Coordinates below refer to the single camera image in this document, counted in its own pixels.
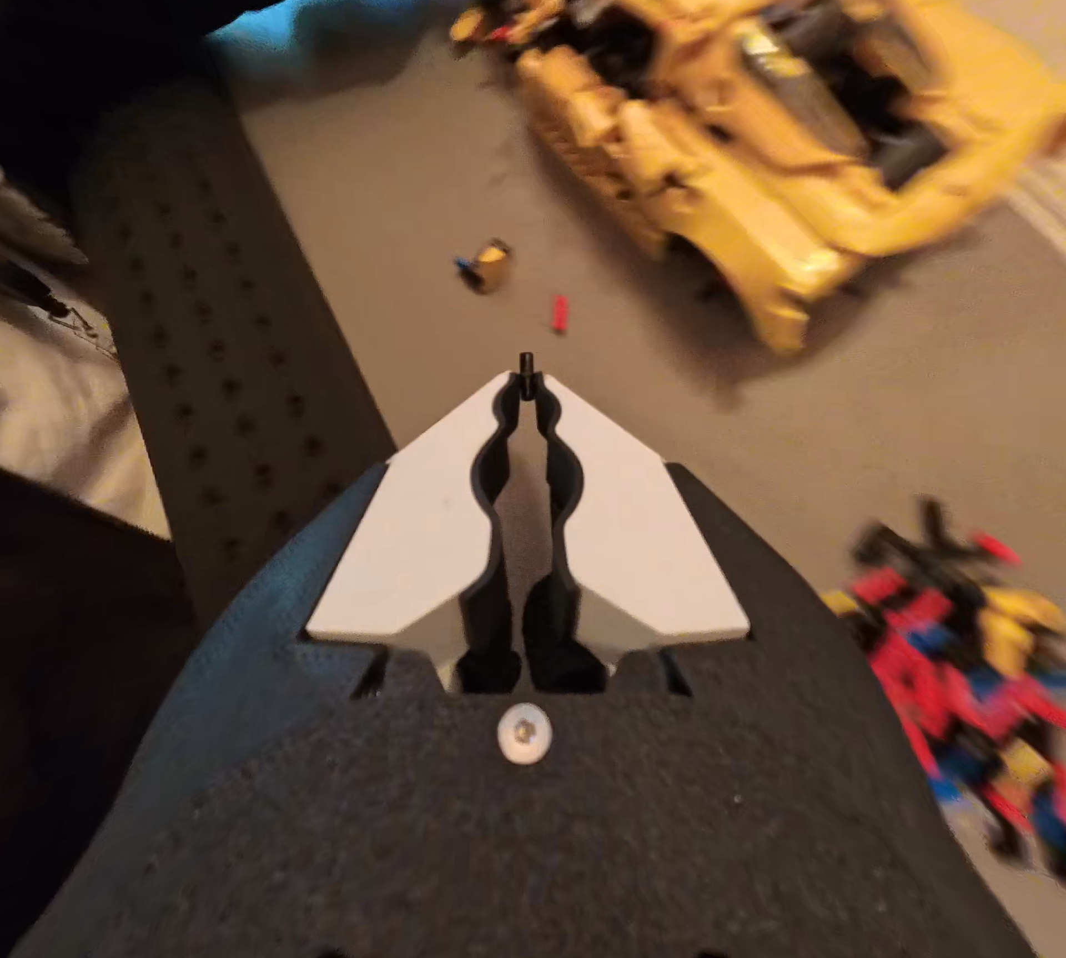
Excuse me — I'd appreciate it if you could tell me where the black brick assembly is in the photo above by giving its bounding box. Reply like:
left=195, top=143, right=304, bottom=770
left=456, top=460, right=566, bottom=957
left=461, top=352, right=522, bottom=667
left=453, top=252, right=501, bottom=295

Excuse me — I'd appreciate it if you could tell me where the yellow toy brick car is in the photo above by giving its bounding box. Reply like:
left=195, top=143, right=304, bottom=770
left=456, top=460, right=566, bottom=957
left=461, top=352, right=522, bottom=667
left=447, top=0, right=1066, bottom=357

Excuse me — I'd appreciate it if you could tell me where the dark perforated chair seat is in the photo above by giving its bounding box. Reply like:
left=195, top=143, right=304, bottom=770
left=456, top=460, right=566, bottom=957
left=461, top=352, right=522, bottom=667
left=71, top=82, right=398, bottom=628

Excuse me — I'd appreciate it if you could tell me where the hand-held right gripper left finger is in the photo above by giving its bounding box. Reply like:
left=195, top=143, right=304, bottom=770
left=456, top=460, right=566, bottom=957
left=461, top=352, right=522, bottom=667
left=305, top=370, right=531, bottom=693

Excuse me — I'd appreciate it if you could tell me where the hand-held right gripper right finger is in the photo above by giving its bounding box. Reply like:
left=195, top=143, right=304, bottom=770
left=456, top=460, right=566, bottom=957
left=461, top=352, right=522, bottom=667
left=523, top=373, right=751, bottom=690

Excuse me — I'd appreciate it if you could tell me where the pile of small coloured pins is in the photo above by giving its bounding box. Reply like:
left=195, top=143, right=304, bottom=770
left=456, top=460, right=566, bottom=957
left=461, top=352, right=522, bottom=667
left=820, top=497, right=1066, bottom=869

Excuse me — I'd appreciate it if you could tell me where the grey desk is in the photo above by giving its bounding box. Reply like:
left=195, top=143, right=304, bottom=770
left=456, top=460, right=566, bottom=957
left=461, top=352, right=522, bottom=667
left=204, top=0, right=1066, bottom=958

